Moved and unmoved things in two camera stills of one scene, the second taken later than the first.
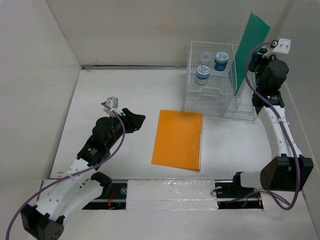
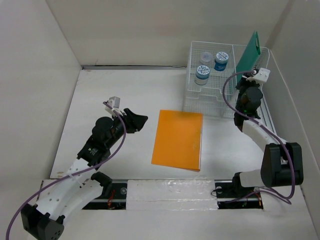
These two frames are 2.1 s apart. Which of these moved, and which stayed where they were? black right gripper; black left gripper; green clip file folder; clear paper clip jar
Moved: black right gripper; green clip file folder
Stayed: clear paper clip jar; black left gripper
